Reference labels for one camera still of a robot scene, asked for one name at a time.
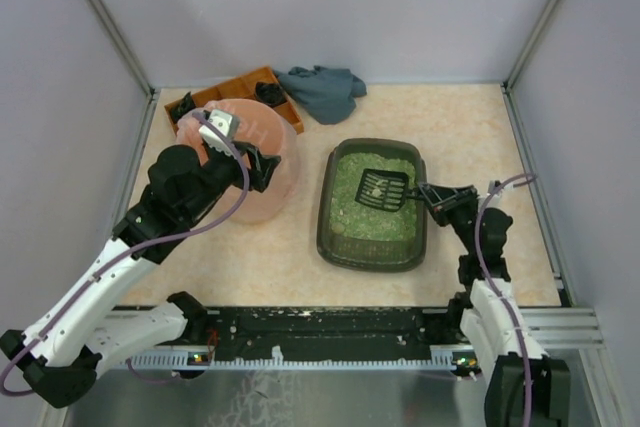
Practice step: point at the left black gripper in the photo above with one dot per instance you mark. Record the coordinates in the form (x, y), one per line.
(247, 163)

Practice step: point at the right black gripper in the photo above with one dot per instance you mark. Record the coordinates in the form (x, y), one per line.
(451, 202)

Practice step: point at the black litter scoop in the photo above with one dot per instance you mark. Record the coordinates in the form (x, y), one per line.
(385, 190)

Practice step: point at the dark litter box tray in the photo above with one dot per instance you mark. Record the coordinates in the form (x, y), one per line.
(355, 236)

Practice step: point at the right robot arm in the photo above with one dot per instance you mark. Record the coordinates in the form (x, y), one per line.
(525, 386)

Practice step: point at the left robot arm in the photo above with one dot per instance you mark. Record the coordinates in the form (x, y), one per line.
(61, 356)

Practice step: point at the dark rolled item far left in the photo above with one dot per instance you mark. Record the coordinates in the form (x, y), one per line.
(182, 107)

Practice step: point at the dark rolled item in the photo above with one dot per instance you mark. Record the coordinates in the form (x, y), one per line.
(270, 94)
(182, 107)

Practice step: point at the orange compartment tray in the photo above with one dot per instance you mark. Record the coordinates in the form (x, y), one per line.
(242, 87)

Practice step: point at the dark rolled item far right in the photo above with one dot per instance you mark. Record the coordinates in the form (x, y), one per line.
(270, 94)

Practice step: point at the blue-grey cloth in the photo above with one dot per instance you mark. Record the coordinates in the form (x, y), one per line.
(328, 95)

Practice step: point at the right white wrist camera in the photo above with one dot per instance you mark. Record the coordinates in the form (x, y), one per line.
(497, 190)

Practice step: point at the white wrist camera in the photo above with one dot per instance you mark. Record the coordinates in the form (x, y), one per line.
(497, 190)
(217, 130)

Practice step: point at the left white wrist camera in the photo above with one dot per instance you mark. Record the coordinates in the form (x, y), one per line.
(217, 130)

